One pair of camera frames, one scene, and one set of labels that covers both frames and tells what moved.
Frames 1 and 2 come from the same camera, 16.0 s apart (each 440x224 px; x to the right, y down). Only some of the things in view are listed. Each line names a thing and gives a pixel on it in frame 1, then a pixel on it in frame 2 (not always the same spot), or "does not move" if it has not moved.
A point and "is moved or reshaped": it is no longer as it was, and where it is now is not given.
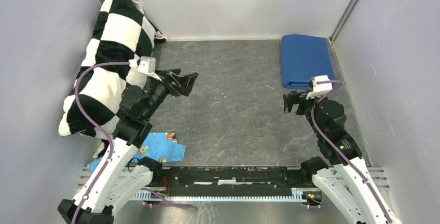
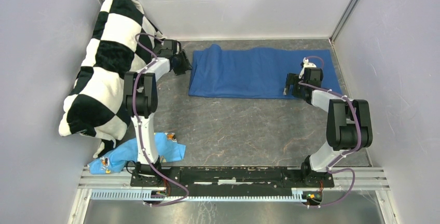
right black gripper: x=288 y=100 to x=292 y=79
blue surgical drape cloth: x=304 y=56 is moved or reshaped
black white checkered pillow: x=125 y=30 does not move
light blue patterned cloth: x=164 y=145 does not move
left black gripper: x=183 y=83 to x=186 y=65
